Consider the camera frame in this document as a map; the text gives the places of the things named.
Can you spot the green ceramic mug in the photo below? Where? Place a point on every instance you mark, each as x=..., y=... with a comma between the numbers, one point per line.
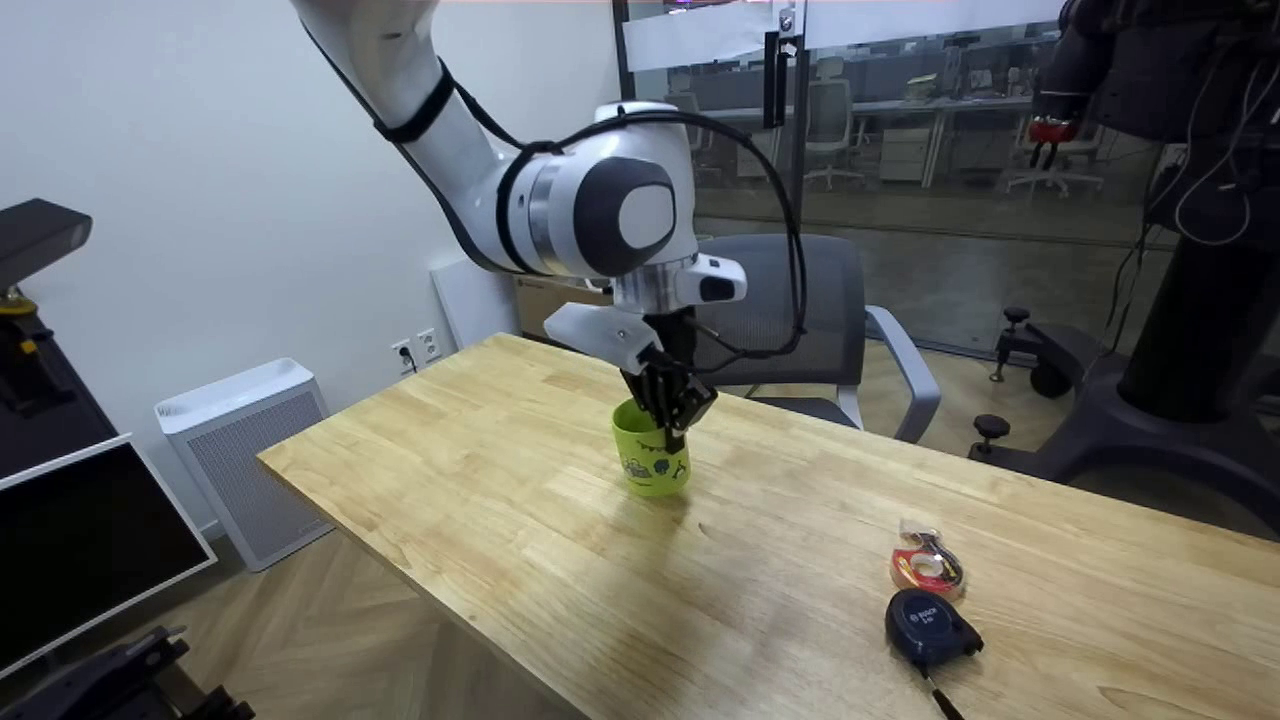
x=650, y=462

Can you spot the red clear tape dispenser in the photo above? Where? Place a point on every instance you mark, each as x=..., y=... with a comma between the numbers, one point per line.
x=924, y=561

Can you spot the white air purifier unit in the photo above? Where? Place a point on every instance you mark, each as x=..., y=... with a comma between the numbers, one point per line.
x=223, y=428

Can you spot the black tape measure with strap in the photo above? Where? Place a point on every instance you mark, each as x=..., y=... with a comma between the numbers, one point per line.
x=929, y=633

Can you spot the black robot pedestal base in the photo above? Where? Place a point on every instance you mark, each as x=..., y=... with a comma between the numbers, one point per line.
x=1188, y=396

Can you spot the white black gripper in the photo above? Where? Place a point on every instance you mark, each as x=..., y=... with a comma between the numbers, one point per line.
x=625, y=332

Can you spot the black monitor screen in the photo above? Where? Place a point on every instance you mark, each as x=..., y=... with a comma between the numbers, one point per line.
x=83, y=543

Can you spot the grey office chair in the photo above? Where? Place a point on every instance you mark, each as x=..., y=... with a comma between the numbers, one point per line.
x=743, y=343

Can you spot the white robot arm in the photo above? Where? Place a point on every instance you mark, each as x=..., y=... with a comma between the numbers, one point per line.
x=604, y=205

